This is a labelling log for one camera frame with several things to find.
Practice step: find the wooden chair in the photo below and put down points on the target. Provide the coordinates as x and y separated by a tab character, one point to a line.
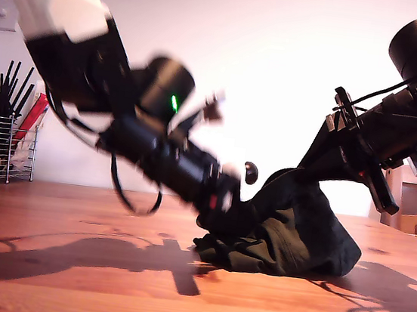
408	203

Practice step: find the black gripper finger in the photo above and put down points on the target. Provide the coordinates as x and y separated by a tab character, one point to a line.
247	210
223	222

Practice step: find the white paper packet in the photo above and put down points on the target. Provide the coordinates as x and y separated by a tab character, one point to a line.
22	152

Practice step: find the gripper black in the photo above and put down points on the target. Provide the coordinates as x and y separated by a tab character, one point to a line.
385	139

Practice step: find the brown cardboard box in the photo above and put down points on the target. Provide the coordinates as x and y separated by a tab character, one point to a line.
407	224

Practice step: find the dark green underwear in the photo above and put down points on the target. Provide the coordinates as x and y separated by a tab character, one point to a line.
298	228

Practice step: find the red paper packet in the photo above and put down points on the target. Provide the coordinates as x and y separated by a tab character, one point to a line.
35	112

